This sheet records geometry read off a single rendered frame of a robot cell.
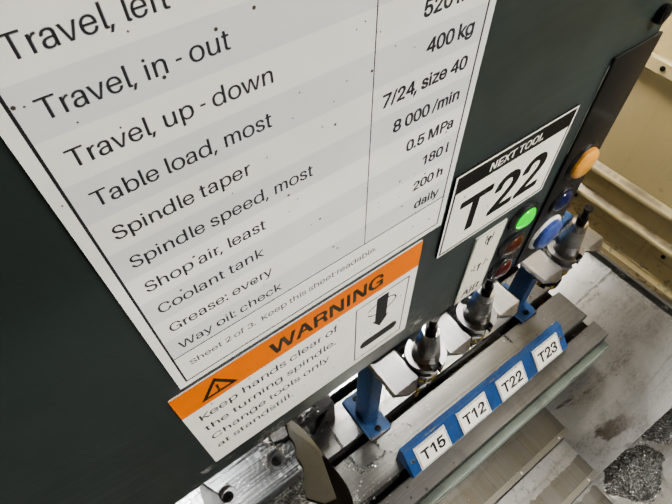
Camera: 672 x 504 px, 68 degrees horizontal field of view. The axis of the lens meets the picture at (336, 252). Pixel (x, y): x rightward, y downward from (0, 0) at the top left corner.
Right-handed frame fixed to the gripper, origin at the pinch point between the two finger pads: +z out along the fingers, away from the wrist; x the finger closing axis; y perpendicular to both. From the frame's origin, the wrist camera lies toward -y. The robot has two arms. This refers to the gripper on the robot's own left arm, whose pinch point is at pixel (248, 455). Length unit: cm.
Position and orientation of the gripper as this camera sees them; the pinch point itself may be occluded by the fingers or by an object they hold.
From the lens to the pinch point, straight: 53.4
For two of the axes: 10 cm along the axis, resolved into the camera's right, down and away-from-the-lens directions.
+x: 7.7, -5.2, 3.7
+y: -0.1, 5.7, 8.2
